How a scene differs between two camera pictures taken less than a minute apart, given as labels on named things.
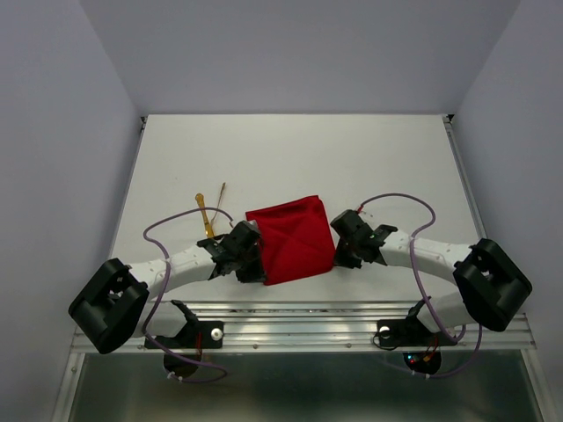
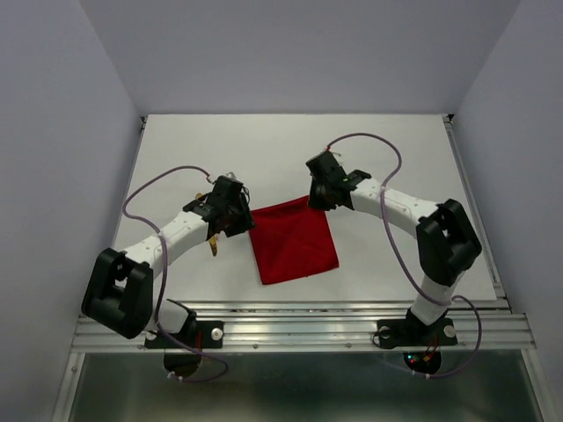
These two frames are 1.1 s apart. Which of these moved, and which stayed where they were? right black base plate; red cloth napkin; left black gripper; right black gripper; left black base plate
Moved: right black gripper; left black gripper
Stayed: left black base plate; red cloth napkin; right black base plate
